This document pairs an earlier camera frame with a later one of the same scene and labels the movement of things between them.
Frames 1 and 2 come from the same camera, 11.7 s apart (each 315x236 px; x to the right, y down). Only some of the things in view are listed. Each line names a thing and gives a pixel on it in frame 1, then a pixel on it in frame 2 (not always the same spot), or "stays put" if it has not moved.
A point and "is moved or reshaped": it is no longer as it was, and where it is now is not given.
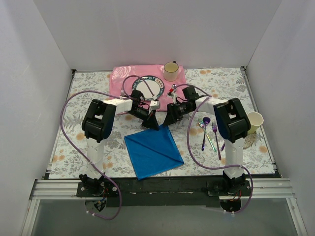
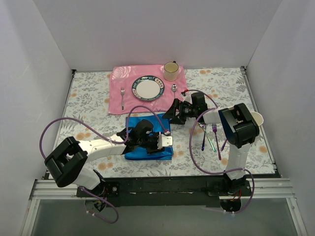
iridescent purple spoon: x=206 y=120 stays put
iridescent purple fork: x=214 y=128 stays put
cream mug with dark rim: x=171 y=71 stays put
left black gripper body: x=148 y=118 to x=152 y=145
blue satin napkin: x=153 y=151 is moved or reshaped
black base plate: x=178 y=193 stays put
